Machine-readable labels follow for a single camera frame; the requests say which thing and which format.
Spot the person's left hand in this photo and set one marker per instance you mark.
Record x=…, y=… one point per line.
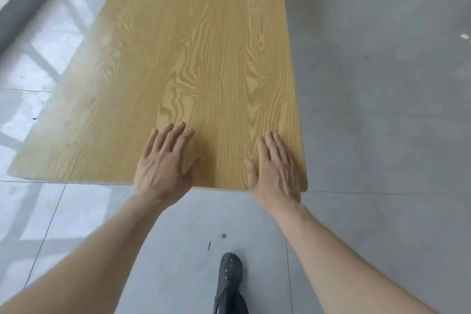
x=162, y=170

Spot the person's right hand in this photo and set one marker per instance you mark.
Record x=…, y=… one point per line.
x=276, y=181

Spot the person's right forearm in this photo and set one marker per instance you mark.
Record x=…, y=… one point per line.
x=349, y=273

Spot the person's left forearm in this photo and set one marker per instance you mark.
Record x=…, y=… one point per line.
x=84, y=273

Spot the person's black shoe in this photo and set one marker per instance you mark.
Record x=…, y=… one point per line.
x=228, y=277

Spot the wooden table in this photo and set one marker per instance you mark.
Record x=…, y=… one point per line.
x=202, y=49

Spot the white paper scrap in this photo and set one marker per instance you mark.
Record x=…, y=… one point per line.
x=465, y=36

